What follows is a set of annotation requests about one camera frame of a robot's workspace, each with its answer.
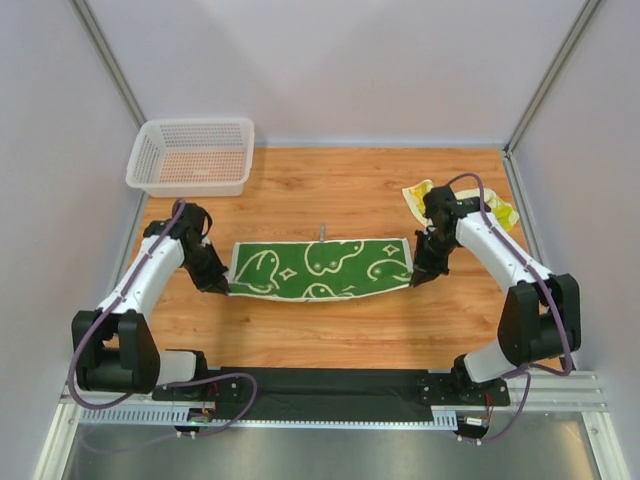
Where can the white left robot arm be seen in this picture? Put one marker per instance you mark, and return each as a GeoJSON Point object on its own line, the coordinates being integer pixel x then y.
{"type": "Point", "coordinates": [114, 350]}

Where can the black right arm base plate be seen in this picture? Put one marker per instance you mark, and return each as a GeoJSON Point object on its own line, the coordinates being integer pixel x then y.
{"type": "Point", "coordinates": [440, 389]}

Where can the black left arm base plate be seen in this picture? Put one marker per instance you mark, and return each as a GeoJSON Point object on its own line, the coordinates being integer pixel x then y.
{"type": "Point", "coordinates": [231, 390]}

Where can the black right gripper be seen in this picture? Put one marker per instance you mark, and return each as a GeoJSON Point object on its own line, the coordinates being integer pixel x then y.
{"type": "Point", "coordinates": [428, 258]}

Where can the yellow and cream crumpled towel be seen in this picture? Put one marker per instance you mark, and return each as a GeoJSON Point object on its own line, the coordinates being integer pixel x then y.
{"type": "Point", "coordinates": [505, 213]}

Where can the green and cream patterned towel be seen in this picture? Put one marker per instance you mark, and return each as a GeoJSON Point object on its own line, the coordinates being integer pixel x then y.
{"type": "Point", "coordinates": [320, 271]}

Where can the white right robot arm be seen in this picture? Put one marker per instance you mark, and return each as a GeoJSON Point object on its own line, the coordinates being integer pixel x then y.
{"type": "Point", "coordinates": [541, 316]}

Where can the aluminium right corner post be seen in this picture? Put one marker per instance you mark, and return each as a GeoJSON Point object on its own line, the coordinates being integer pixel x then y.
{"type": "Point", "coordinates": [561, 58]}

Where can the white perforated plastic basket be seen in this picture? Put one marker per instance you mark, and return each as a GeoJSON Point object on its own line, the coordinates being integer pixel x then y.
{"type": "Point", "coordinates": [200, 157]}

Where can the aluminium corner post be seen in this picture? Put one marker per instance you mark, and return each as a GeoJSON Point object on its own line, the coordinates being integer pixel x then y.
{"type": "Point", "coordinates": [561, 58]}
{"type": "Point", "coordinates": [100, 43]}

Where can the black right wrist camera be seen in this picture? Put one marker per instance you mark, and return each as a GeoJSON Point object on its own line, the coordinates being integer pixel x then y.
{"type": "Point", "coordinates": [438, 198]}

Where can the aluminium left corner post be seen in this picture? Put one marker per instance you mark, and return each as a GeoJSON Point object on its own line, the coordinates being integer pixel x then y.
{"type": "Point", "coordinates": [100, 43]}

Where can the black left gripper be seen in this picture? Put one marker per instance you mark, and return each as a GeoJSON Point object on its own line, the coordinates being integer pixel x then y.
{"type": "Point", "coordinates": [208, 272]}

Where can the aluminium front frame rail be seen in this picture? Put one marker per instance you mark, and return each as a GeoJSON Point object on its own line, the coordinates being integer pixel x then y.
{"type": "Point", "coordinates": [539, 387]}

